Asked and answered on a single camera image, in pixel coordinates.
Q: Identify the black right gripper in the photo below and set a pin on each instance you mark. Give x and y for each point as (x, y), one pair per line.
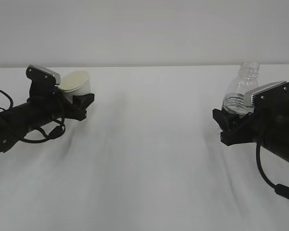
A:
(270, 126)

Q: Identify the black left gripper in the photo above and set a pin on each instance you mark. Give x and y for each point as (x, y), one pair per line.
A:
(43, 108)

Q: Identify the white paper cup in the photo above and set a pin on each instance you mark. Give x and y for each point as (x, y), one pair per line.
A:
(76, 83)

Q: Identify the clear plastic water bottle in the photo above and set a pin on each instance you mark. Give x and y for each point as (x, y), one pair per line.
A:
(246, 80)

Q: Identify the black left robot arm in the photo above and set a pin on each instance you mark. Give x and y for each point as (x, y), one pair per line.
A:
(13, 130)

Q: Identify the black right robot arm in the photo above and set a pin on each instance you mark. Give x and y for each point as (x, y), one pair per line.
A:
(269, 126)

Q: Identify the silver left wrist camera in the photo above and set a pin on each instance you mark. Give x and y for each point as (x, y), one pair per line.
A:
(42, 78)

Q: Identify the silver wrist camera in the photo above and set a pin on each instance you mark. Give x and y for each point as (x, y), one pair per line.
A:
(267, 96)
(42, 78)

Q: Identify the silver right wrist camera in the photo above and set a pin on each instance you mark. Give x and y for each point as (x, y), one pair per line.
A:
(267, 96)

